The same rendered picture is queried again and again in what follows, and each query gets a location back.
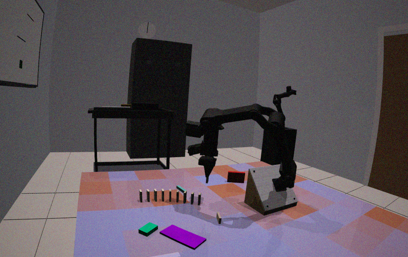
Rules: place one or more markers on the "teal rectangular block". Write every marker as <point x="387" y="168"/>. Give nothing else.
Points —
<point x="180" y="188"/>

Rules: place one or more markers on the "purple flat rectangular block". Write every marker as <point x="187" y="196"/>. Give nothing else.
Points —
<point x="183" y="237"/>

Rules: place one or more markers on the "green rectangular block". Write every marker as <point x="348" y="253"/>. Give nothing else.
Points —
<point x="148" y="229"/>

